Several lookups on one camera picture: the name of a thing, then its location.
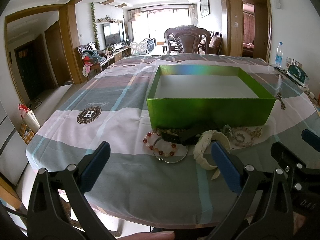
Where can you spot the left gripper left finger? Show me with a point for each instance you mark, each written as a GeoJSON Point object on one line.
{"type": "Point", "coordinates": [46, 217]}

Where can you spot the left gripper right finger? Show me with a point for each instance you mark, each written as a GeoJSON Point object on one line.
{"type": "Point", "coordinates": [262, 209]}

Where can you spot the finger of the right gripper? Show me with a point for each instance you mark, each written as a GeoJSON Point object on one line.
{"type": "Point", "coordinates": [286, 159]}
{"type": "Point", "coordinates": [312, 139]}

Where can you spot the silver bangle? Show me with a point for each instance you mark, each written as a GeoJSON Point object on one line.
{"type": "Point", "coordinates": [168, 152]}

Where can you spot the black watch band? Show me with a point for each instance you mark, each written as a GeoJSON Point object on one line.
{"type": "Point", "coordinates": [181, 136]}

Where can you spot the person's hand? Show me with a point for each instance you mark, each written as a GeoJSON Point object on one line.
{"type": "Point", "coordinates": [162, 235]}

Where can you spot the green tissue pack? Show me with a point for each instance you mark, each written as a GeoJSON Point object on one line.
{"type": "Point", "coordinates": [299, 75]}

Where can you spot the plastic water bottle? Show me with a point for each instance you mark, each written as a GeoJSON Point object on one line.
{"type": "Point", "coordinates": [279, 55]}

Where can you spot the red white paper bag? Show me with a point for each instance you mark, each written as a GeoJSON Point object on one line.
{"type": "Point", "coordinates": [29, 118]}

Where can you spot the green cardboard box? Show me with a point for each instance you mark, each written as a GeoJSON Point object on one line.
{"type": "Point", "coordinates": [189, 95]}

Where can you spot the dark wooden chair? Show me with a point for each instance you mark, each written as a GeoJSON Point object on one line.
{"type": "Point", "coordinates": [188, 38]}

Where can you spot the chair with clothes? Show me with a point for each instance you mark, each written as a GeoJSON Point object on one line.
{"type": "Point", "coordinates": [91, 58]}

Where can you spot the flat screen television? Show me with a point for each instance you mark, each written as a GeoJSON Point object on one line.
{"type": "Point", "coordinates": [113, 33]}

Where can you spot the green ivy garland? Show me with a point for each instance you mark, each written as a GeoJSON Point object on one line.
{"type": "Point", "coordinates": [94, 26]}

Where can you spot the framed wall picture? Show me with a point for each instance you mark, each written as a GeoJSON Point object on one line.
{"type": "Point", "coordinates": [204, 8]}

